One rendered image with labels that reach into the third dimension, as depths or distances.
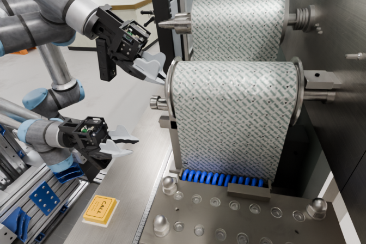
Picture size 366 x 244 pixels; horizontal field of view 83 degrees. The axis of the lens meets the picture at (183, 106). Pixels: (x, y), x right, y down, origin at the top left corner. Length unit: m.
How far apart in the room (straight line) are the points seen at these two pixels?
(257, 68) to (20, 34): 0.52
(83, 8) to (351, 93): 0.53
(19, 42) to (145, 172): 0.52
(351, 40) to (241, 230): 0.42
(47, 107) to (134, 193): 0.65
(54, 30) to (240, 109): 0.48
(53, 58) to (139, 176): 0.64
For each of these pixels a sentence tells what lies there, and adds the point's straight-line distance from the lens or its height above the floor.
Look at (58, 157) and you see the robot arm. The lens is 0.79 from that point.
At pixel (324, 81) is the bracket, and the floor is 1.29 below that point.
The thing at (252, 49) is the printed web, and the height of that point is 1.28.
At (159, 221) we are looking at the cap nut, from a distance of 0.48.
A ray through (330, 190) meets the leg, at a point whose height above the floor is 0.79.
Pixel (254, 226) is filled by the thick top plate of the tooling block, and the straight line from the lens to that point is 0.53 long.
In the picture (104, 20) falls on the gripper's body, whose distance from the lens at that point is 0.51.
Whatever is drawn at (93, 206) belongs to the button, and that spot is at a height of 0.92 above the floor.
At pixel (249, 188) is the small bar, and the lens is 0.55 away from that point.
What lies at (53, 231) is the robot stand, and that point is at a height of 0.21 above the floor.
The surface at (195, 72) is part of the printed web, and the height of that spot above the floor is 1.31.
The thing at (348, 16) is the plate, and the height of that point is 1.39.
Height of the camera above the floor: 1.50
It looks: 35 degrees down
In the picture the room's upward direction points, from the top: 6 degrees counter-clockwise
